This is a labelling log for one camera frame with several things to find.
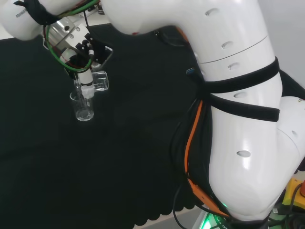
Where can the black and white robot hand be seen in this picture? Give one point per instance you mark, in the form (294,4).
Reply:
(95,52)

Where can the small clear glass beaker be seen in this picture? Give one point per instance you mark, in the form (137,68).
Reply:
(83,109)

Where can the blue plug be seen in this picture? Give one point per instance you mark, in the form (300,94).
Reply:
(190,70)

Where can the black bench cloth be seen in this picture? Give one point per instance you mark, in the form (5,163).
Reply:
(95,155)

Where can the yellow stop button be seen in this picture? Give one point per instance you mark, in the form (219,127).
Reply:
(294,193)

